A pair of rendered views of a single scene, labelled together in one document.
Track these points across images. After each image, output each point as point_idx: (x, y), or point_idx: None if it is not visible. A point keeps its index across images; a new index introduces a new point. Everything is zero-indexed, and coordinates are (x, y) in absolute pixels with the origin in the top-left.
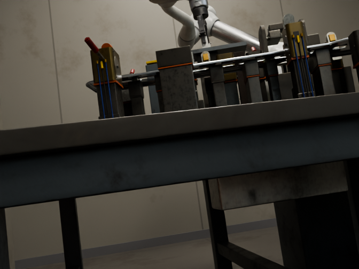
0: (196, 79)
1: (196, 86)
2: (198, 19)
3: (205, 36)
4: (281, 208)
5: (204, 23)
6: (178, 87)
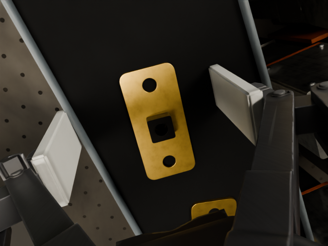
0: (301, 51)
1: (296, 51)
2: None
3: (262, 100)
4: None
5: (293, 210)
6: None
